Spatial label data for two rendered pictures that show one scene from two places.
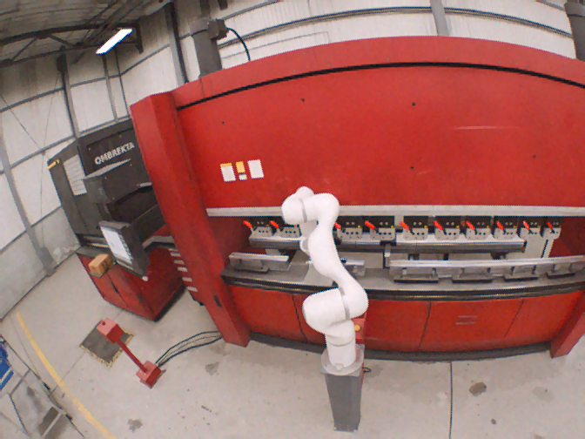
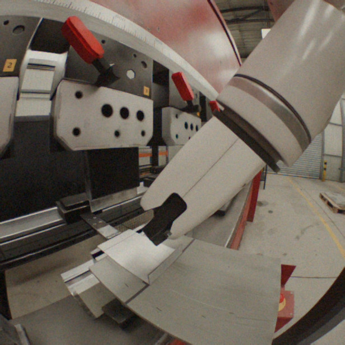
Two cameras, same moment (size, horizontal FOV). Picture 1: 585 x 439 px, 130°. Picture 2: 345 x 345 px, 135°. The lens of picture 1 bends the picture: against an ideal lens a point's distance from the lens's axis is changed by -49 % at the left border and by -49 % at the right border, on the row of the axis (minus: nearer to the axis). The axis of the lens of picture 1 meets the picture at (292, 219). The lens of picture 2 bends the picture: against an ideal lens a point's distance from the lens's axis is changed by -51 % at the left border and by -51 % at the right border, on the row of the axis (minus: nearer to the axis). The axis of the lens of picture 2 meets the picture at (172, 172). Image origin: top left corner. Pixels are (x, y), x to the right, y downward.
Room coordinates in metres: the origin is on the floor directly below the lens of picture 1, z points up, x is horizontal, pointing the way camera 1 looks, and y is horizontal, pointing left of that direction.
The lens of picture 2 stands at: (1.33, 0.03, 1.18)
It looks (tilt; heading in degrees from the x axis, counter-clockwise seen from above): 10 degrees down; 279
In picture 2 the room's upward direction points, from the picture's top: straight up
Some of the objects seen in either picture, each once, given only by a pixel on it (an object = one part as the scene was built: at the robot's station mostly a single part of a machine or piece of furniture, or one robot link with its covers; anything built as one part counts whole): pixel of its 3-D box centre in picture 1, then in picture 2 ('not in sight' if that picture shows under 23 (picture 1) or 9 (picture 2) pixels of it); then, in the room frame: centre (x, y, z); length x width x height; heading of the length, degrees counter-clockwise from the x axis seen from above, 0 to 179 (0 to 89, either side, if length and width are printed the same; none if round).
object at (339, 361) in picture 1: (341, 347); not in sight; (0.66, -0.09, 1.09); 0.19 x 0.19 x 0.18
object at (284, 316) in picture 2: (349, 323); (269, 294); (1.06, -0.21, 0.75); 0.20 x 0.16 x 0.18; 66
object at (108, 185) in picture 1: (124, 224); not in sight; (1.55, 1.17, 1.53); 0.51 x 0.25 x 0.85; 57
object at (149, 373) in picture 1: (129, 353); not in sight; (1.28, 1.73, 0.41); 0.25 x 0.20 x 0.83; 155
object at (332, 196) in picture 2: not in sight; (338, 199); (-2.52, -2.35, 0.17); 0.99 x 0.63 x 0.05; 64
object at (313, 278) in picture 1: (321, 272); (191, 278); (1.33, -0.12, 1.00); 0.26 x 0.18 x 0.01; 155
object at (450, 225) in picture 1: (447, 225); not in sight; (1.13, -0.88, 1.26); 0.15 x 0.09 x 0.17; 65
